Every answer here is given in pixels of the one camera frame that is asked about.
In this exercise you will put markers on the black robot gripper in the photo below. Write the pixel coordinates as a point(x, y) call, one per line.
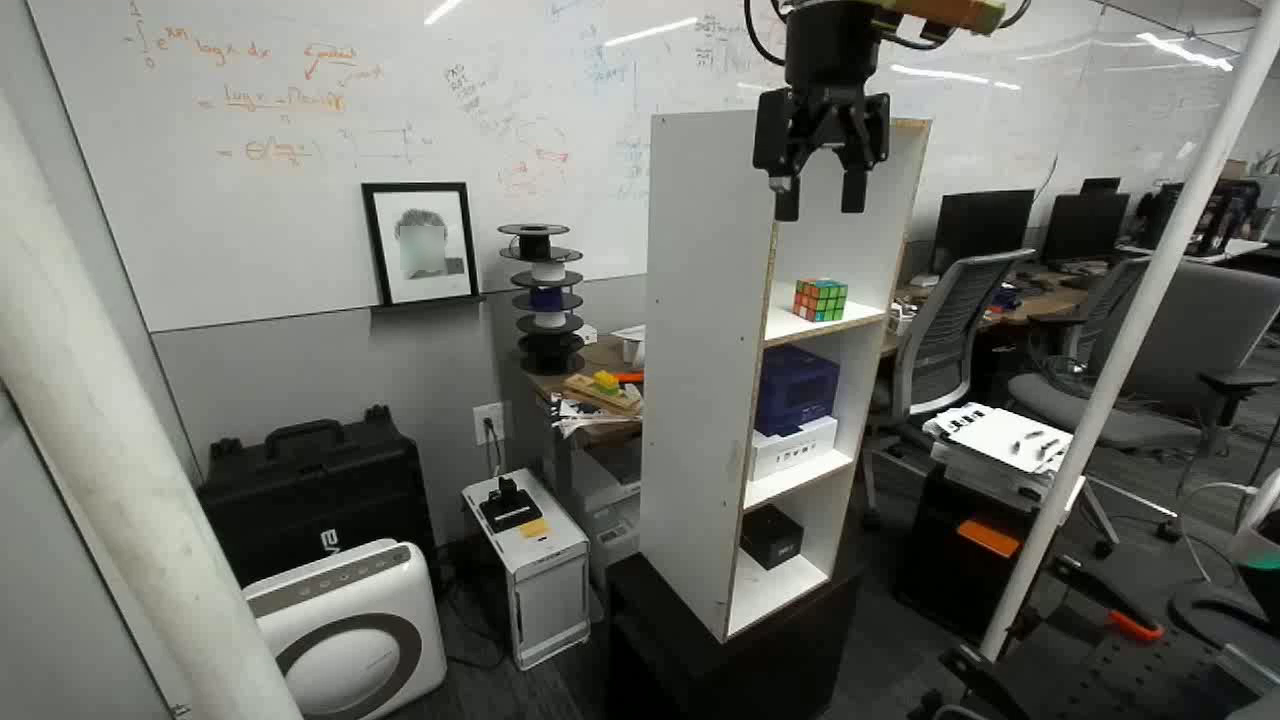
point(831, 52)

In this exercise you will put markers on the multicoloured rubix cube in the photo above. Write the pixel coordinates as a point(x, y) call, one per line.
point(823, 298)

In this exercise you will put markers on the white wooden shelf unit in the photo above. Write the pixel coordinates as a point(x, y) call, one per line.
point(723, 273)

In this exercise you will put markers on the black cabinet under shelf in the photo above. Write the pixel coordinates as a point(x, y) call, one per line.
point(666, 667)

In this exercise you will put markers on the black computer monitor left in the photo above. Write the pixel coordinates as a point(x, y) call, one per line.
point(981, 220)

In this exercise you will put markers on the black computer monitor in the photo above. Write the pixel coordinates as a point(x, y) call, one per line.
point(981, 220)
point(1086, 227)

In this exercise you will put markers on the dark blue box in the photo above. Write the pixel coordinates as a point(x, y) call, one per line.
point(795, 390)

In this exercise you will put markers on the grey mesh office chair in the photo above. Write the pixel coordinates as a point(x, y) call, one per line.
point(935, 359)

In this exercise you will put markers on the black computer monitor right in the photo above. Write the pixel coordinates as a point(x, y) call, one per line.
point(1086, 227)

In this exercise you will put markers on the white flat box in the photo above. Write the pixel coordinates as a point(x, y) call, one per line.
point(774, 453)

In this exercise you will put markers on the wooden desk with clutter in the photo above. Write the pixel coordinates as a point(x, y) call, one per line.
point(602, 399)

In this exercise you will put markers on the stack of filament spools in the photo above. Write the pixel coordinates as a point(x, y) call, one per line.
point(548, 304)

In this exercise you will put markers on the white keyboard-like panel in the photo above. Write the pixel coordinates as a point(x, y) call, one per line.
point(1000, 438)

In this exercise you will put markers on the small black box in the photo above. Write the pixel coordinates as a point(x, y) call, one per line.
point(769, 537)

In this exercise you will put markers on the orange block on stand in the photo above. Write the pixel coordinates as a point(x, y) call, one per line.
point(988, 537)

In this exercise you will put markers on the framed portrait picture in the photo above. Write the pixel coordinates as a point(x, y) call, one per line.
point(421, 243)

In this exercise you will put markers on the grey office chair right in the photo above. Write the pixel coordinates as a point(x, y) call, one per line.
point(1186, 376)

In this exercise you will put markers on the white diagonal pole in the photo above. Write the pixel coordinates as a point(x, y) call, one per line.
point(1068, 482)

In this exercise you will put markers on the white small computer tower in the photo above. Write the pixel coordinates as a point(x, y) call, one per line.
point(541, 569)

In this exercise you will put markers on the black hard carrying case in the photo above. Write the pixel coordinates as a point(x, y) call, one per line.
point(314, 488)

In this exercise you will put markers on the white round air purifier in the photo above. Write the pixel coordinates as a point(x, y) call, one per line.
point(354, 635)

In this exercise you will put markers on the white wall power outlet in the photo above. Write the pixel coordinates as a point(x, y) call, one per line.
point(489, 421)

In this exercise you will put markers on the white thick foreground post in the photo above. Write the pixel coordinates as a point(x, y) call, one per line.
point(81, 395)

